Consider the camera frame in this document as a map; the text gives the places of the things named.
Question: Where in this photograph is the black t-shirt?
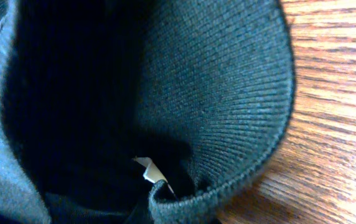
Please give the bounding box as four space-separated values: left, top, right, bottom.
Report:
1 1 295 223

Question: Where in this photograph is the grey white garment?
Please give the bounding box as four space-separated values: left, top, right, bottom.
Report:
0 0 52 224

